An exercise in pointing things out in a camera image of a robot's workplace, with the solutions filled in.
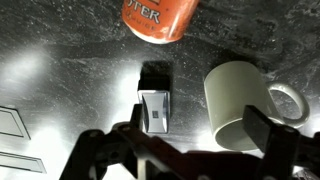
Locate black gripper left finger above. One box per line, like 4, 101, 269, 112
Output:
59, 103, 188, 180

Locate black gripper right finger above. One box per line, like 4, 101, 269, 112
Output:
242, 104, 320, 180

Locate orange drink can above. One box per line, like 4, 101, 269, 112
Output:
121, 0, 201, 45

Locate black whiteboard eraser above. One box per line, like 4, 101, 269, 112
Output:
137, 61, 174, 135

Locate grey ceramic mug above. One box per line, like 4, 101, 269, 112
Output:
203, 60, 311, 152

